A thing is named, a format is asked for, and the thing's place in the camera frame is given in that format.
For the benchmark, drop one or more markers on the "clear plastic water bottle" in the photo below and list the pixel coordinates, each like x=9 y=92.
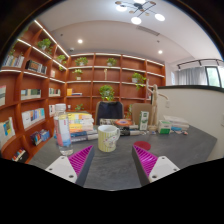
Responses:
x=63 y=133

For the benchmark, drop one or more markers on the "dark book with orange circle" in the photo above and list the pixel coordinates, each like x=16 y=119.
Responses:
x=124 y=123

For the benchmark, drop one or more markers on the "flat round red coaster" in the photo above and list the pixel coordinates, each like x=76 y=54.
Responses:
x=143 y=145

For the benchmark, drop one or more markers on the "window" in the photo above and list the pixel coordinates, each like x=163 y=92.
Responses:
x=214 y=76

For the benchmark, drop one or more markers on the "stack of colourful books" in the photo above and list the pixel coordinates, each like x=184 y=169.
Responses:
x=80 y=125

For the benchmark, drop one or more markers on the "green and white carton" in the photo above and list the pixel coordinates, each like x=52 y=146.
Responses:
x=144 y=120

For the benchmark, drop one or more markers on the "ceiling air vent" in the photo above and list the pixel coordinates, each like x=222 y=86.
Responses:
x=148 y=30

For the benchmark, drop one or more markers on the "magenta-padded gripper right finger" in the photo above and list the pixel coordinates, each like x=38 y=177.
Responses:
x=161 y=166

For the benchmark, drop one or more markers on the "yellow striped white mug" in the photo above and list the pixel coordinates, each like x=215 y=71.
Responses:
x=106 y=140

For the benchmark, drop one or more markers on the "wooden shelf unit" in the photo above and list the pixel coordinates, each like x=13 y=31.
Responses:
x=90 y=76

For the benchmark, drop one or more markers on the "tan chair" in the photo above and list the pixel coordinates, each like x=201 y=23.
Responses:
x=136 y=113

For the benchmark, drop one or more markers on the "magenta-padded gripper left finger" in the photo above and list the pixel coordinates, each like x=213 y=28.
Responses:
x=63 y=166

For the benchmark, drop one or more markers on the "recessed round ceiling light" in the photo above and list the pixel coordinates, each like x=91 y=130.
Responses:
x=160 y=51
x=80 y=41

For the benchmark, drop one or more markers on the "stack of white boxes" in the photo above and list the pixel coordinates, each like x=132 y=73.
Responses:
x=178 y=121

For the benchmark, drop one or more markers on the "wooden artist mannequin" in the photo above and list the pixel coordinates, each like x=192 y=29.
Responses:
x=154 y=100

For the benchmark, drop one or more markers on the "grey curtain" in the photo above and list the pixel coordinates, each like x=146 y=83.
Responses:
x=191 y=76

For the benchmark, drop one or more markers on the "black office chair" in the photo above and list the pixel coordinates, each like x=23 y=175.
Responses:
x=109 y=111

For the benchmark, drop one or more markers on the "branched ceiling lamp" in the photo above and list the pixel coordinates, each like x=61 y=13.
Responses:
x=140 y=8

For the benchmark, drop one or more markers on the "green and white box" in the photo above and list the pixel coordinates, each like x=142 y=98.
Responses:
x=164 y=127

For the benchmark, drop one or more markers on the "black ceiling track rail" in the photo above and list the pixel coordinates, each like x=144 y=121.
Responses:
x=200 y=62

